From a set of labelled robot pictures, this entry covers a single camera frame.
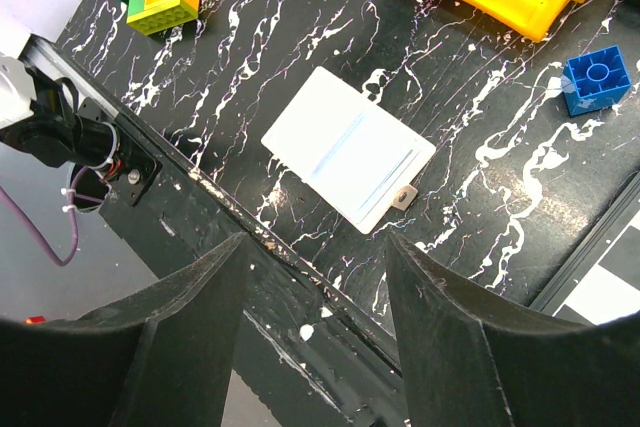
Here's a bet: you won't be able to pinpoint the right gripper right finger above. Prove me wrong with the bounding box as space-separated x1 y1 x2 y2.
386 233 639 426

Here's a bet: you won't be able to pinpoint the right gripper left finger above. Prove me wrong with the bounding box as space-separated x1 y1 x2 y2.
1 234 248 426

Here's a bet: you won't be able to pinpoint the beige leather card holder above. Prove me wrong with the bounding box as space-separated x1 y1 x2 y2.
261 67 436 234

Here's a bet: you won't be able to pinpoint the blue plastic card sleeves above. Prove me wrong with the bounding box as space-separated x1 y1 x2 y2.
311 112 420 221

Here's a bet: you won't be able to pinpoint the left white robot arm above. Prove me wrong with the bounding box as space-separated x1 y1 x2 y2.
1 35 162 206

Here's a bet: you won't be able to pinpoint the black white chessboard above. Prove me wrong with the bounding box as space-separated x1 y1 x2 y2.
530 177 639 325

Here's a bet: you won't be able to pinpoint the blue toy brick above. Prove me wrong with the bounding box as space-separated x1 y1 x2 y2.
562 45 631 116

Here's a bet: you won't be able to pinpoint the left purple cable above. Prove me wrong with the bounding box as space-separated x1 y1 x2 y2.
0 164 111 268

